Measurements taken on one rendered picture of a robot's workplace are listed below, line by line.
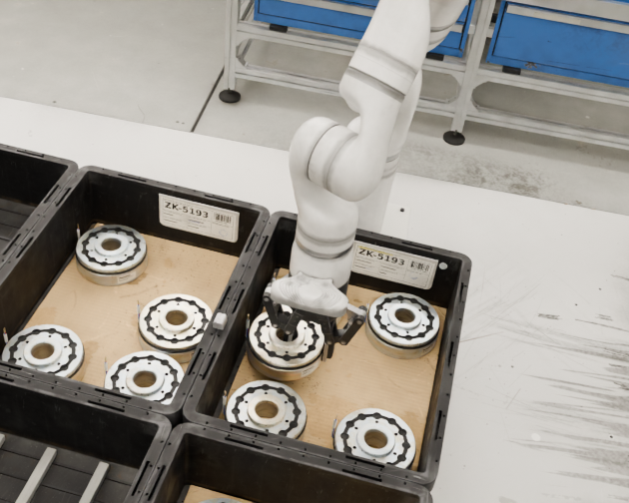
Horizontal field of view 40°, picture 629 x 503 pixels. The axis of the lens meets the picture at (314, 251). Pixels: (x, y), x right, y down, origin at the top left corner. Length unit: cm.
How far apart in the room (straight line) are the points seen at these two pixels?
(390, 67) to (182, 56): 259
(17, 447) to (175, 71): 241
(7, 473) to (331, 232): 48
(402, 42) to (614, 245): 93
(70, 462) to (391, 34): 63
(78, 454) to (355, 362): 39
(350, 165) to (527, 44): 213
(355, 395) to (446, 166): 194
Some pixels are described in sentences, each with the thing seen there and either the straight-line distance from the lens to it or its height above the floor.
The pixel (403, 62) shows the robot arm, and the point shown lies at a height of 130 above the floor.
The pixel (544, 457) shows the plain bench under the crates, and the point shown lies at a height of 70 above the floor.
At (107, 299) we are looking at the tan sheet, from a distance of 128.
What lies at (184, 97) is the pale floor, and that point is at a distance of 323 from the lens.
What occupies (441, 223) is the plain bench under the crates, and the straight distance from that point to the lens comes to 168.
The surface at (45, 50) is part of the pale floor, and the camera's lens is 352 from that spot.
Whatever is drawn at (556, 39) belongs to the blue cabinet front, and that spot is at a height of 45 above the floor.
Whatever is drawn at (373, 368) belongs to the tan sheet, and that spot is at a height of 83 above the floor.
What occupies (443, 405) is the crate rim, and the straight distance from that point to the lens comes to 107.
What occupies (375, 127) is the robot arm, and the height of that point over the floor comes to 124.
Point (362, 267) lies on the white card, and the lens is 129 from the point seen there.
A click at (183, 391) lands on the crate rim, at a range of 104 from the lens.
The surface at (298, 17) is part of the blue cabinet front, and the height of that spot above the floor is 36.
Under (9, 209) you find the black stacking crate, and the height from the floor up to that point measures 83.
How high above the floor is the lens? 175
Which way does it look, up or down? 42 degrees down
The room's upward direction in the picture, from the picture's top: 8 degrees clockwise
